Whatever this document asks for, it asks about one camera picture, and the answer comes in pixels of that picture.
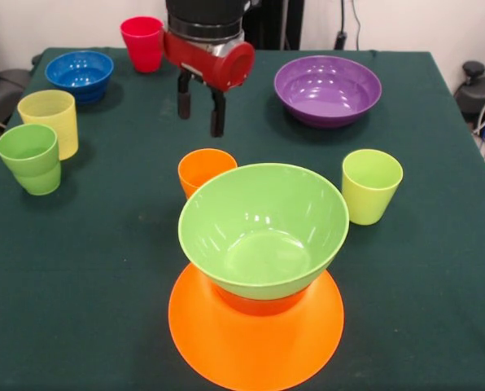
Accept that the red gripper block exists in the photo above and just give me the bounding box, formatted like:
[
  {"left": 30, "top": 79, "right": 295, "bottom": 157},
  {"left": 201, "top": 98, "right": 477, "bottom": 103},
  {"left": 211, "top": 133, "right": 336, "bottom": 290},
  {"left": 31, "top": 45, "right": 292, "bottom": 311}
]
[{"left": 162, "top": 30, "right": 256, "bottom": 138}]

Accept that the orange cup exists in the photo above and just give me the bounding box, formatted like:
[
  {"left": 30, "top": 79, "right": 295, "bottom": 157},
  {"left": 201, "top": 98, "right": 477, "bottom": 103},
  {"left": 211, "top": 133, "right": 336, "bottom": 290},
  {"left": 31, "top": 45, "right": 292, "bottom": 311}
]
[{"left": 177, "top": 148, "right": 239, "bottom": 200}]

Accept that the light green bowl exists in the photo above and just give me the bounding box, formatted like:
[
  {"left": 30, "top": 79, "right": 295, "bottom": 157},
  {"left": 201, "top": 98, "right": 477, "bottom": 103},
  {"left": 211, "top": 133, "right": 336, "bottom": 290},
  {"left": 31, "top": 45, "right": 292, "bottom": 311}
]
[{"left": 177, "top": 162, "right": 351, "bottom": 301}]

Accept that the small red-orange bowl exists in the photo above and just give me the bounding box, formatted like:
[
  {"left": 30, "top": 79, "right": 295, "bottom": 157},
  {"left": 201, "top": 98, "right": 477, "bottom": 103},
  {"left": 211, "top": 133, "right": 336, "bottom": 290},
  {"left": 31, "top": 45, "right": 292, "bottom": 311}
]
[{"left": 212, "top": 280, "right": 308, "bottom": 317}]

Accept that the large orange bowl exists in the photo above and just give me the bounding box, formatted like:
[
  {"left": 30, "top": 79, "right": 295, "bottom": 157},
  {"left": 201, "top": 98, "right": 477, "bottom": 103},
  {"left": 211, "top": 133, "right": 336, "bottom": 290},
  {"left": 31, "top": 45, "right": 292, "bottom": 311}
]
[{"left": 168, "top": 262, "right": 345, "bottom": 390}]

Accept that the red cup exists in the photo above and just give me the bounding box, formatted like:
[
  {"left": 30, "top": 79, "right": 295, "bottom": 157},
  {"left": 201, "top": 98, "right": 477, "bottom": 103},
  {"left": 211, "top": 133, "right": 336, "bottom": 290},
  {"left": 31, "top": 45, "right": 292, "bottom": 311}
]
[{"left": 120, "top": 15, "right": 164, "bottom": 74}]

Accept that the blue bowl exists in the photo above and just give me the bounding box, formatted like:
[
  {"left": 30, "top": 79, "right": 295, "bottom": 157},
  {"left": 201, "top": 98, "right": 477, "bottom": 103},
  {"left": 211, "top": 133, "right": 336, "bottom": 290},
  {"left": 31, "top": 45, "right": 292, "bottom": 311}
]
[{"left": 45, "top": 50, "right": 115, "bottom": 103}]

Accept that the purple bowl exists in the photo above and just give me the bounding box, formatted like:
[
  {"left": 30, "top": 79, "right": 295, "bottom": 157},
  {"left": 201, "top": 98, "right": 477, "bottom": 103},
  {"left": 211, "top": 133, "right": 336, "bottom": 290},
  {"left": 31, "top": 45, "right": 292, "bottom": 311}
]
[{"left": 273, "top": 55, "right": 383, "bottom": 130}]

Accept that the yellow cup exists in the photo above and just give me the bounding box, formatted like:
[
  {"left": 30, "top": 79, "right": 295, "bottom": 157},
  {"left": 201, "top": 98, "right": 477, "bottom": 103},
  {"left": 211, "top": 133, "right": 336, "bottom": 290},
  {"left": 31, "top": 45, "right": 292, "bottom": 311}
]
[{"left": 17, "top": 90, "right": 80, "bottom": 161}]

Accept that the lime green cup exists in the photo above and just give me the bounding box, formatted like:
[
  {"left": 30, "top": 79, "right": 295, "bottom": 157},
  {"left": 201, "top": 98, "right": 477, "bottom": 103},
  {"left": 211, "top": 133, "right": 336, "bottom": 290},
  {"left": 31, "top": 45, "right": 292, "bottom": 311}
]
[{"left": 340, "top": 148, "right": 404, "bottom": 226}]

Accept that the dark green table cloth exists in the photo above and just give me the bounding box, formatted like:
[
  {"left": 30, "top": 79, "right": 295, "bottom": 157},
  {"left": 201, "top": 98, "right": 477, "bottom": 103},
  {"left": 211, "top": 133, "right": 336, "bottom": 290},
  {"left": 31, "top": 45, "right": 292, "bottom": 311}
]
[{"left": 0, "top": 46, "right": 485, "bottom": 391}]

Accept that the black wall cable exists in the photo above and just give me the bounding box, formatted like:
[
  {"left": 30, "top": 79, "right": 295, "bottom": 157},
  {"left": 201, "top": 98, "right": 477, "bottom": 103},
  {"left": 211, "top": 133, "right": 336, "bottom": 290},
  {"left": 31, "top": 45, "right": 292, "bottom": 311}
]
[{"left": 334, "top": 0, "right": 364, "bottom": 51}]

